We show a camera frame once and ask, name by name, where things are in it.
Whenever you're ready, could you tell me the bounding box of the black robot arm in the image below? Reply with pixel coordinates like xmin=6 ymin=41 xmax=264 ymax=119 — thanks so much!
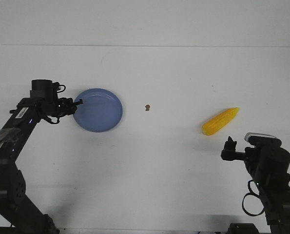
xmin=0 ymin=79 xmax=83 ymax=234
xmin=221 ymin=133 xmax=290 ymax=234

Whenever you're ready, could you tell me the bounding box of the yellow corn cob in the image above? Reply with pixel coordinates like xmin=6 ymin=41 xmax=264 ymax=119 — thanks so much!
xmin=201 ymin=107 xmax=240 ymax=136

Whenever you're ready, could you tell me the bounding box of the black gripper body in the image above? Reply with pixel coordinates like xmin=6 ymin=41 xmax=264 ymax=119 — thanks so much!
xmin=221 ymin=150 xmax=249 ymax=161
xmin=39 ymin=97 xmax=75 ymax=118

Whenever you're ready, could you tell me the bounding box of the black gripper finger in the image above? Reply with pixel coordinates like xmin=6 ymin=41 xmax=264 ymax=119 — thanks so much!
xmin=232 ymin=141 xmax=236 ymax=152
xmin=223 ymin=136 xmax=233 ymax=151
xmin=73 ymin=98 xmax=83 ymax=106

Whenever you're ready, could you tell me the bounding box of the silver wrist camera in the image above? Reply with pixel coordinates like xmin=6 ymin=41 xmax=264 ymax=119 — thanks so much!
xmin=244 ymin=133 xmax=282 ymax=147

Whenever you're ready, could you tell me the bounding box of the blue round plate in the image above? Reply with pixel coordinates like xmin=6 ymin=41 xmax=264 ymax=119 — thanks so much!
xmin=74 ymin=88 xmax=123 ymax=133

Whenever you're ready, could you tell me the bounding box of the small brown table stain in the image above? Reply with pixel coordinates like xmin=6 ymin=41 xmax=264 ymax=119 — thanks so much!
xmin=145 ymin=104 xmax=151 ymax=112

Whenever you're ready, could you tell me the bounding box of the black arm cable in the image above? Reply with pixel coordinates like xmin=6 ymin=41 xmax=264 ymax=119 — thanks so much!
xmin=241 ymin=179 xmax=267 ymax=216

